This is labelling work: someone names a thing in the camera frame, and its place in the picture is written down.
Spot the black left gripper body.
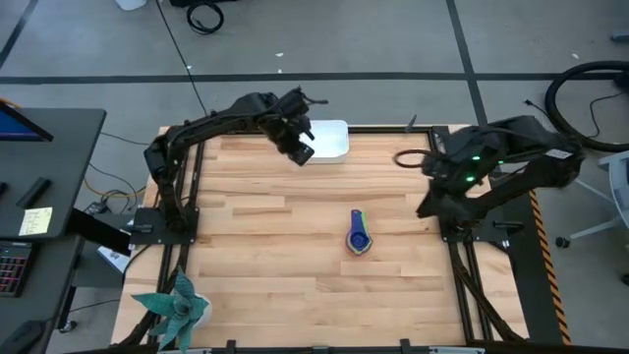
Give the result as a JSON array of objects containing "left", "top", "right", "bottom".
[{"left": 257, "top": 110, "right": 315, "bottom": 166}]

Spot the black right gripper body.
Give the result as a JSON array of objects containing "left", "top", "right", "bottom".
[{"left": 429, "top": 179, "right": 490, "bottom": 222}]

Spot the white plastic basket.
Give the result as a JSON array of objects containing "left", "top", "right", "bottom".
[{"left": 299, "top": 119, "right": 351, "bottom": 165}]

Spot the green measuring cup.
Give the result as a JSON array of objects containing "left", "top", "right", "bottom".
[{"left": 345, "top": 209, "right": 374, "bottom": 257}]

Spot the black hazard-striped mat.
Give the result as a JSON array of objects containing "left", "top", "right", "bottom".
[{"left": 486, "top": 170, "right": 574, "bottom": 346}]

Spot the grey office chair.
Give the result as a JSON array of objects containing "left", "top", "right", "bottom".
[{"left": 554, "top": 149, "right": 629, "bottom": 250}]

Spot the teal artificial plant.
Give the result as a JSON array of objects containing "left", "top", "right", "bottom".
[{"left": 131, "top": 266, "right": 213, "bottom": 354}]

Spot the black flat panel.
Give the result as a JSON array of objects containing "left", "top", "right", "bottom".
[{"left": 65, "top": 208, "right": 133, "bottom": 257}]

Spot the black desk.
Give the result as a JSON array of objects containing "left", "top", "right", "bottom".
[{"left": 0, "top": 107, "right": 108, "bottom": 354}]

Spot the black bar-shaped object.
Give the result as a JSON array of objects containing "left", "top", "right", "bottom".
[{"left": 16, "top": 176, "right": 52, "bottom": 210}]

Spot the yellow sticky note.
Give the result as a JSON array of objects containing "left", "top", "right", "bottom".
[{"left": 18, "top": 206, "right": 54, "bottom": 237}]

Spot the laptop with blue screen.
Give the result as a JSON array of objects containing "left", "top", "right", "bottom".
[{"left": 0, "top": 99, "right": 54, "bottom": 144}]

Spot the keyboard with blue keys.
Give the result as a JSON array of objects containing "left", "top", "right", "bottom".
[{"left": 0, "top": 239, "right": 34, "bottom": 299}]

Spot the black computer mouse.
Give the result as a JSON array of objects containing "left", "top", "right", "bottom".
[{"left": 0, "top": 319, "right": 46, "bottom": 354}]

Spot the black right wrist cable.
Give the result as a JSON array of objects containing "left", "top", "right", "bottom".
[{"left": 392, "top": 148, "right": 434, "bottom": 169}]

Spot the black aluminium table frame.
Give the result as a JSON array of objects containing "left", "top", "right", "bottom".
[{"left": 117, "top": 125, "right": 530, "bottom": 354}]

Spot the thin black cable with plug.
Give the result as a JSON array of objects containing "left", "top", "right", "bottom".
[{"left": 523, "top": 91, "right": 629, "bottom": 140}]

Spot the thin black floor cable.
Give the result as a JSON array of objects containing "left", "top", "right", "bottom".
[{"left": 154, "top": 0, "right": 213, "bottom": 117}]

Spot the large black hose ring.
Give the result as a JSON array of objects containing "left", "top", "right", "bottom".
[{"left": 543, "top": 60, "right": 629, "bottom": 153}]

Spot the black coiled cable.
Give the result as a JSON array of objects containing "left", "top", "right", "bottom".
[{"left": 185, "top": 1, "right": 226, "bottom": 36}]

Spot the tangled black floor cable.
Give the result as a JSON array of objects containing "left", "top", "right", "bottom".
[{"left": 87, "top": 161, "right": 142, "bottom": 213}]

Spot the yellow floor cable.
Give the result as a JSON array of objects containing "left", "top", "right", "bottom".
[{"left": 82, "top": 176, "right": 147, "bottom": 200}]

